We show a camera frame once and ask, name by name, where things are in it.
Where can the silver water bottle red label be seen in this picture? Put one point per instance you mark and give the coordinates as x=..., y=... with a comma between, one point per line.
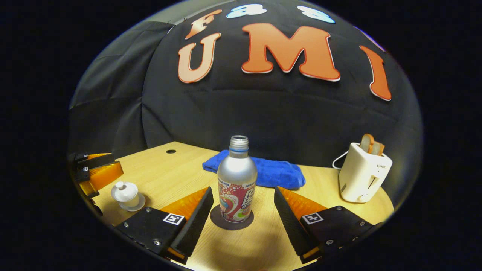
x=237, y=177

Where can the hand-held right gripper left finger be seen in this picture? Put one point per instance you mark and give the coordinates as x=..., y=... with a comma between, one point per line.
x=196, y=226

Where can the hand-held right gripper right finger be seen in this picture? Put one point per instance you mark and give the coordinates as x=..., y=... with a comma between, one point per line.
x=290, y=226

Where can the white teacup lid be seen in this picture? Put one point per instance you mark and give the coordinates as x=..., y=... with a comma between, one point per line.
x=124, y=191

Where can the white saucer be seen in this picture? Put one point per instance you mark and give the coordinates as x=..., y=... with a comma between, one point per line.
x=142, y=201

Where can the blue towel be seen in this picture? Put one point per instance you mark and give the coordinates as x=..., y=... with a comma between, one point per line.
x=278, y=173

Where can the toasted bread slice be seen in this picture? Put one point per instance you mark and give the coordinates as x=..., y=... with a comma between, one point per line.
x=377, y=149
x=366, y=143

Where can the white toaster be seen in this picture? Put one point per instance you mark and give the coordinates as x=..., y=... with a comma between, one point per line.
x=361, y=177

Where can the dark round coaster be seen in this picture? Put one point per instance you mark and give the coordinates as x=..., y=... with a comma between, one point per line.
x=216, y=223

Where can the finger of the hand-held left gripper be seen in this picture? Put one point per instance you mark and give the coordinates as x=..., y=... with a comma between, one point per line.
x=101, y=176
x=98, y=161

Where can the white teacup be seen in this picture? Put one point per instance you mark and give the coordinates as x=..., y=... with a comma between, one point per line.
x=132, y=203

